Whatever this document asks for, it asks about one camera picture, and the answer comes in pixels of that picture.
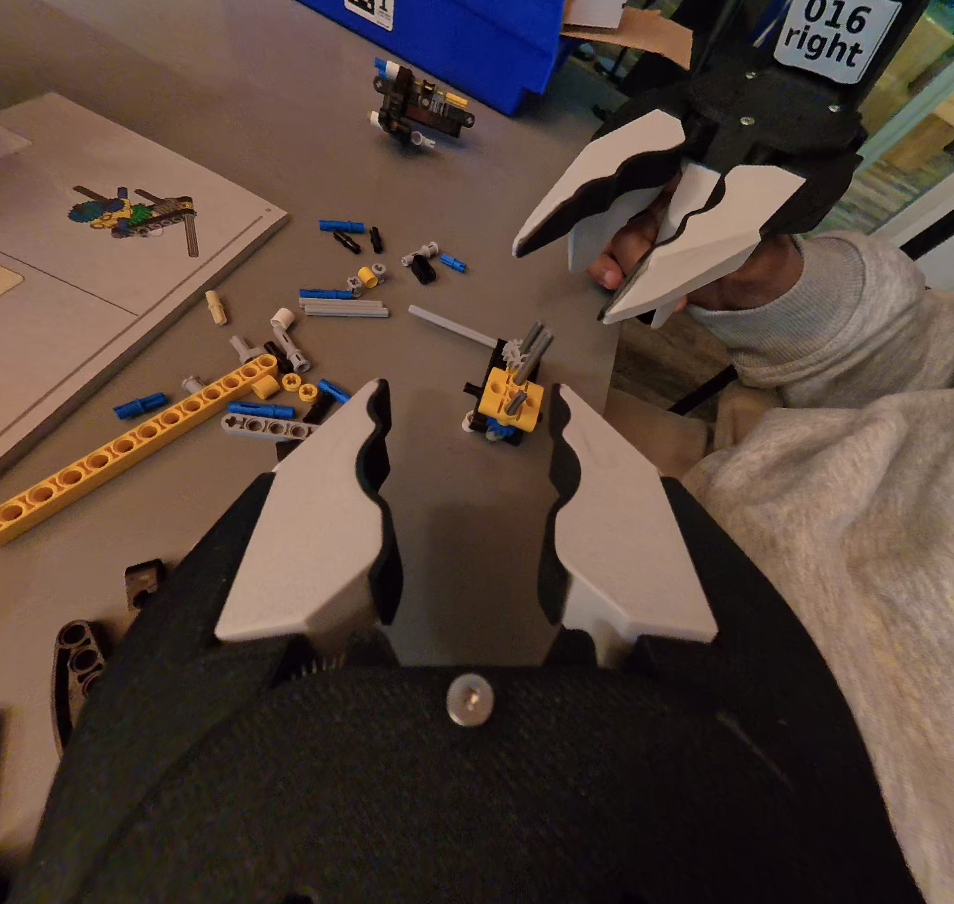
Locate long thin grey lego axle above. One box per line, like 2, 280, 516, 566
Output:
408, 305, 499, 349

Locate scattered small lego pins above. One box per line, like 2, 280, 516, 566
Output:
113, 218, 469, 422

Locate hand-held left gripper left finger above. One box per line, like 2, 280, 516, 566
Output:
215, 378, 404, 644

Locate person's right forearm grey sleeve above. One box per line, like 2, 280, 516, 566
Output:
684, 232, 929, 392

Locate lego instruction booklet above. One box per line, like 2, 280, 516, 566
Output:
0, 91, 290, 474

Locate long yellow lego beam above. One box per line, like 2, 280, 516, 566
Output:
0, 354, 280, 547

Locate person's grey sweatshirt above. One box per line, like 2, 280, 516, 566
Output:
682, 289, 954, 904

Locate black curved lego beam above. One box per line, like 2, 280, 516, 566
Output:
51, 619, 114, 760

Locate yellow black lego gear assembly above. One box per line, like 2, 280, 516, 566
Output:
462, 320, 557, 447

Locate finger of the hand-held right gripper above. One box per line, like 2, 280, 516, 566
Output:
513, 108, 687, 258
598, 164, 808, 325

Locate short grey lego beam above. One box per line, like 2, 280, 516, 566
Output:
221, 412, 318, 441

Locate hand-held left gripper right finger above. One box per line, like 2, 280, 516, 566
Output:
538, 384, 718, 644

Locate person's right hand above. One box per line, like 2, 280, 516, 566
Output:
587, 203, 804, 316

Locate blue plastic box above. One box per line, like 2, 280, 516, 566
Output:
215, 0, 576, 117

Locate brown cardboard flap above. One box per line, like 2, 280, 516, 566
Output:
559, 0, 696, 71

